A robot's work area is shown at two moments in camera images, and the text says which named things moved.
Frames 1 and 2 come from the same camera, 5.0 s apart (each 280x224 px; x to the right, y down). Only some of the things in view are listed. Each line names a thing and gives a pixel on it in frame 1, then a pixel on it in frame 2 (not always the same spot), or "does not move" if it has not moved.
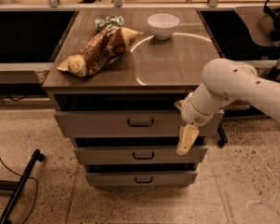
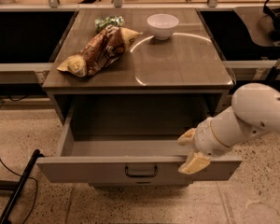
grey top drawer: x=130 y=124 to x=125 y=161
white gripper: x=190 y=112 to x=205 y=138
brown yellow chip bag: x=107 y=46 does not move
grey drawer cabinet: x=122 y=120 does not move
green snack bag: x=102 y=22 does not move
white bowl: x=161 y=24 does not move
